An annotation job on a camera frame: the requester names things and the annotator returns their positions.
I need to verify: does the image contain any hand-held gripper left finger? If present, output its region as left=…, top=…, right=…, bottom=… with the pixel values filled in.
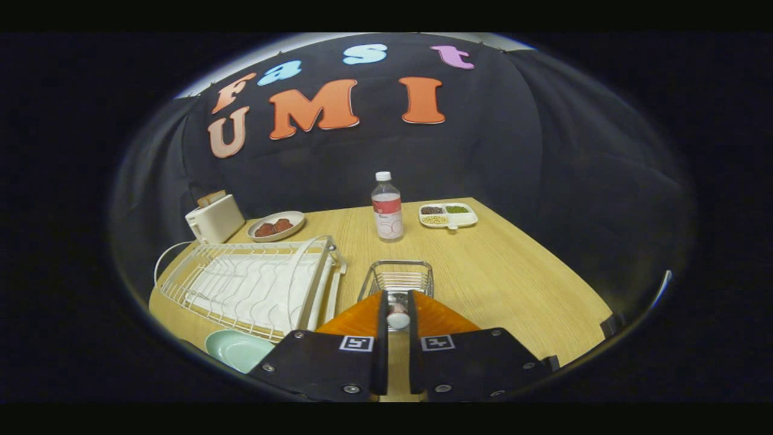
left=249, top=290, right=390, bottom=402

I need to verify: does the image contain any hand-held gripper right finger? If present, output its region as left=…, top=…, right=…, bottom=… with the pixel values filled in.
left=406, top=290, right=561, bottom=402

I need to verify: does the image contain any metal spoon with checkered handle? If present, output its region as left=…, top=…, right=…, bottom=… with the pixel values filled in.
left=386, top=301, right=412, bottom=330

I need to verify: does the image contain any metal wire basket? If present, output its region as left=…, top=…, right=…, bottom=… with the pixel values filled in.
left=358, top=260, right=435, bottom=303

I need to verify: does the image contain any pale green plate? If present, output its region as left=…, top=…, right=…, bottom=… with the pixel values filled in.
left=205, top=329, right=277, bottom=374

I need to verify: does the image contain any white wire dish rack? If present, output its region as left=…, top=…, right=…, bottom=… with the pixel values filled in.
left=158, top=235, right=348, bottom=343

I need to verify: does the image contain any white divided dish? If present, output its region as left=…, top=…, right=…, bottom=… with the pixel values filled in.
left=419, top=202, right=478, bottom=231

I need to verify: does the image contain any beige oval plate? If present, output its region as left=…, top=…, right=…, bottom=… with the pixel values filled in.
left=247, top=210, right=306, bottom=243

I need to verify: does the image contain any clear bottle with red label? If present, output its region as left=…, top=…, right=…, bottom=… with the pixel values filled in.
left=371, top=171, right=404, bottom=243

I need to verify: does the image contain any white toaster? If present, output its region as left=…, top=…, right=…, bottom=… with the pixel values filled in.
left=185, top=193, right=246, bottom=245

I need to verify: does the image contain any black backdrop cloth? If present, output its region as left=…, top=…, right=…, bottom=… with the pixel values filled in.
left=112, top=33, right=695, bottom=315

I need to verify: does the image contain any white power cable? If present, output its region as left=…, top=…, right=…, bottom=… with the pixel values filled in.
left=153, top=241, right=195, bottom=285

